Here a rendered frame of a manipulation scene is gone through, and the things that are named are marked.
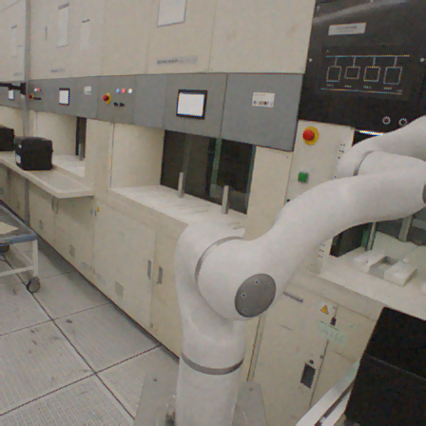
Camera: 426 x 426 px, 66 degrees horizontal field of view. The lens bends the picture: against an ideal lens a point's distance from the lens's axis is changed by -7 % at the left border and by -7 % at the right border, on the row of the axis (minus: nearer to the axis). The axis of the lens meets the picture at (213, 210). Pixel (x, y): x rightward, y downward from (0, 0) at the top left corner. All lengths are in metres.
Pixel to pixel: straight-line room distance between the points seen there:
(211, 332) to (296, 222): 0.23
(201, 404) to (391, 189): 0.52
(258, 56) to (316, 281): 0.89
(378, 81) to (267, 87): 0.42
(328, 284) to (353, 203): 0.67
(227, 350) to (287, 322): 0.85
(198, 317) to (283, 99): 0.92
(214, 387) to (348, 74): 0.99
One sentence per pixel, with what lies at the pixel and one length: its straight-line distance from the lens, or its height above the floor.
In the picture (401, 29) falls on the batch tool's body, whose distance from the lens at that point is 1.21.
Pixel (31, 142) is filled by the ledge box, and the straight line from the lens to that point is 3.11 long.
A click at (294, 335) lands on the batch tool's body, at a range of 1.45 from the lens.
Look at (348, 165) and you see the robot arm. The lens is 0.78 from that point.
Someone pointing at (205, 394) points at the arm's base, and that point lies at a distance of 0.67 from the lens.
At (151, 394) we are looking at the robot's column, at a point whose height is 0.76.
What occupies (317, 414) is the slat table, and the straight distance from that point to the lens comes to 0.90.
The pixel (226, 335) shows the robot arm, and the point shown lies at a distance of 0.62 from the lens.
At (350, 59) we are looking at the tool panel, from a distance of 1.25.
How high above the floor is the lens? 1.36
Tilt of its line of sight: 15 degrees down
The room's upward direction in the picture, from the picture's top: 7 degrees clockwise
